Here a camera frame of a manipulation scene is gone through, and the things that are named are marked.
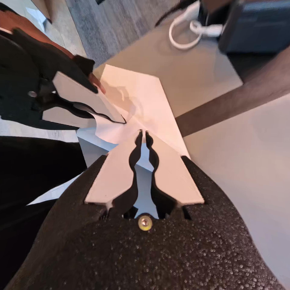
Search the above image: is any person's black clothing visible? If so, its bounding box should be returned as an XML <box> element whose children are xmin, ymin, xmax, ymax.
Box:
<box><xmin>0</xmin><ymin>135</ymin><xmax>88</xmax><ymax>288</ymax></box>

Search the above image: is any white desk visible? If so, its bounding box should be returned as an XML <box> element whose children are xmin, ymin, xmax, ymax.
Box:
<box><xmin>77</xmin><ymin>0</ymin><xmax>290</xmax><ymax>288</ymax></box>

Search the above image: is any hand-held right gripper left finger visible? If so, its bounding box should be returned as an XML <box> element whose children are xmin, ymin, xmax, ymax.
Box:
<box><xmin>84</xmin><ymin>130</ymin><xmax>143</xmax><ymax>209</ymax></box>

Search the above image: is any white paper sheet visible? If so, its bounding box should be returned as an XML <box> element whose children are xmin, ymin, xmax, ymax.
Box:
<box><xmin>95</xmin><ymin>64</ymin><xmax>191</xmax><ymax>159</ymax></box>

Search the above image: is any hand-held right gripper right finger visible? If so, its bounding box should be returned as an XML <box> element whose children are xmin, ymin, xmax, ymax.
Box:
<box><xmin>145</xmin><ymin>131</ymin><xmax>205</xmax><ymax>219</ymax></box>

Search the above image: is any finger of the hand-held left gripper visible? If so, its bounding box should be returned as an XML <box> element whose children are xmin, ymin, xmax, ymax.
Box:
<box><xmin>52</xmin><ymin>71</ymin><xmax>127</xmax><ymax>124</ymax></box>
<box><xmin>42</xmin><ymin>106</ymin><xmax>98</xmax><ymax>129</ymax></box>

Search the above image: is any person's left hand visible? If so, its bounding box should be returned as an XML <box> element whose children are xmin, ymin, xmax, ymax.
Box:
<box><xmin>0</xmin><ymin>10</ymin><xmax>106</xmax><ymax>94</ymax></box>

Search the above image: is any black cable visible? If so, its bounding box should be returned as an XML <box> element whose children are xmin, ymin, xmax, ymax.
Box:
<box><xmin>155</xmin><ymin>0</ymin><xmax>198</xmax><ymax>27</ymax></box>

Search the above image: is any short white cable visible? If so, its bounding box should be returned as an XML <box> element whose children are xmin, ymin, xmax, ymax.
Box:
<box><xmin>169</xmin><ymin>0</ymin><xmax>225</xmax><ymax>51</ymax></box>

